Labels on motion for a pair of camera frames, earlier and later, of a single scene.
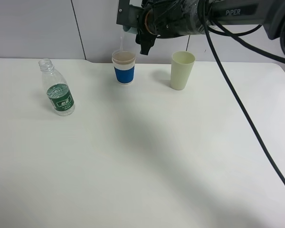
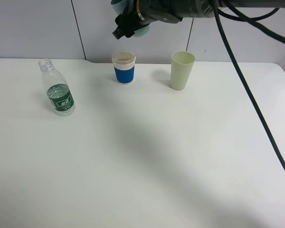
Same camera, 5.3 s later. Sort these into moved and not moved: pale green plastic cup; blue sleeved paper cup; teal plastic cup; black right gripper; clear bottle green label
Moved: teal plastic cup; black right gripper
Not moved: clear bottle green label; blue sleeved paper cup; pale green plastic cup
